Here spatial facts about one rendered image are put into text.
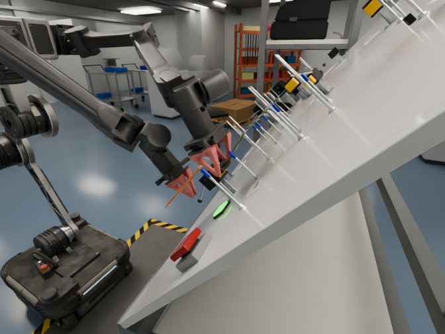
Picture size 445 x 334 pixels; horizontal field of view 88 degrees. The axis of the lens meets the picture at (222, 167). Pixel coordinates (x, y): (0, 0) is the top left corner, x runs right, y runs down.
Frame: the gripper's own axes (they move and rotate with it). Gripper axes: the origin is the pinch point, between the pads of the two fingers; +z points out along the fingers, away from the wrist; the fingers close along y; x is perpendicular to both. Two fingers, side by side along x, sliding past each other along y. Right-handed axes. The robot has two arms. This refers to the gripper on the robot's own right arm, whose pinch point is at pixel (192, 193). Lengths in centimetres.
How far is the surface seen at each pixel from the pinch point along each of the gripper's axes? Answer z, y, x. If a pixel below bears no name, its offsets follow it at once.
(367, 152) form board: -1, -20, -48
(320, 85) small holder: -2.0, 28.3, -36.0
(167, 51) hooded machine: -194, 376, 248
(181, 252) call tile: 1.9, -22.8, -17.4
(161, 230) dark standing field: 30, 55, 138
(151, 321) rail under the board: 16.0, -26.2, 9.5
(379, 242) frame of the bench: 57, 32, -23
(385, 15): -5, 49, -54
